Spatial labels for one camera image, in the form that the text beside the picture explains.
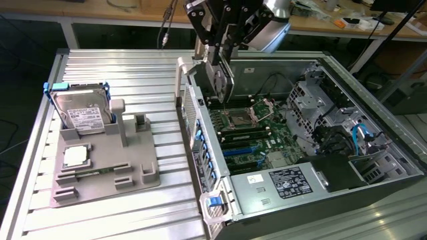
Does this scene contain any silver CPU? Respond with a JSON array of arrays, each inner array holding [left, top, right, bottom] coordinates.
[[63, 146, 91, 166]]

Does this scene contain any green RAM stick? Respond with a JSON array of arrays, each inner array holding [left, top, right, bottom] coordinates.
[[75, 167, 116, 176]]

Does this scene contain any black graphics card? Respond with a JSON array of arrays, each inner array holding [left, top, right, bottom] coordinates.
[[194, 37, 235, 105]]

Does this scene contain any black box on floor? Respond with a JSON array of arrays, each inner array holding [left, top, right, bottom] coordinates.
[[379, 79, 427, 116]]

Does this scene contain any grey plastic parts rack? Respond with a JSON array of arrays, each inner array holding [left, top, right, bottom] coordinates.
[[48, 98, 163, 209]]

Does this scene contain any metal disk bay cage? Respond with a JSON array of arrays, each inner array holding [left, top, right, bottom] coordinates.
[[286, 79, 338, 141]]

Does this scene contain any white small object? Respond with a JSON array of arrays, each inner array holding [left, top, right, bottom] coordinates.
[[346, 17, 382, 31]]

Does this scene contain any blue expansion slot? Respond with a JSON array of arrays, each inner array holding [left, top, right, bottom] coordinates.
[[222, 147, 255, 157]]

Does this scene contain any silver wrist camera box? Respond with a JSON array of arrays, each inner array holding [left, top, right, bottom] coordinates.
[[246, 14, 293, 55]]

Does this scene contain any grey power supply unit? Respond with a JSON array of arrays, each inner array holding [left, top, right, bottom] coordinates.
[[230, 162, 331, 216]]

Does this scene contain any black looped case wire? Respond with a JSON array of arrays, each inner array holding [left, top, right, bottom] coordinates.
[[255, 72, 291, 97]]

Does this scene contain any black monitor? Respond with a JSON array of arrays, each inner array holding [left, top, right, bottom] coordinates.
[[370, 0, 427, 13]]

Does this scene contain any CPU socket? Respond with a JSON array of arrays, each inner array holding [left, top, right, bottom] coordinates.
[[224, 108, 261, 126]]

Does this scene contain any silver chipset heatsink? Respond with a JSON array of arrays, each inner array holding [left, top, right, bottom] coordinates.
[[266, 152, 290, 168]]

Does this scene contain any hanging cable with plug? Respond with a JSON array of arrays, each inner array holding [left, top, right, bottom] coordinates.
[[156, 0, 179, 48]]

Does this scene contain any open black PC case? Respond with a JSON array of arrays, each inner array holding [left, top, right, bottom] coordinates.
[[175, 51, 427, 240]]

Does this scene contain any black slanted pole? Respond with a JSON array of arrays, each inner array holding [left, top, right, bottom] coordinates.
[[349, 0, 427, 73]]

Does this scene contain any metal socket cover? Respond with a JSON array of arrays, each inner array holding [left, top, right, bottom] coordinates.
[[249, 97, 281, 121]]

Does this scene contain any hard disk in blue carrier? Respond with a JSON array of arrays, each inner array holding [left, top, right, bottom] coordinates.
[[43, 80, 116, 131]]

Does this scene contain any blue wire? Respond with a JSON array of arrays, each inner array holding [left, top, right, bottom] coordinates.
[[351, 123, 370, 157]]

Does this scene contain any green motherboard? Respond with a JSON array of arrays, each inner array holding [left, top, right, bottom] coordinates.
[[203, 94, 311, 176]]

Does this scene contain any wooden workbench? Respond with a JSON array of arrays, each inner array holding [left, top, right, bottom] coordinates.
[[0, 0, 427, 48]]

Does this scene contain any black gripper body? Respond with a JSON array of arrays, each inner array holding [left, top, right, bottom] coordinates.
[[212, 0, 266, 16]]

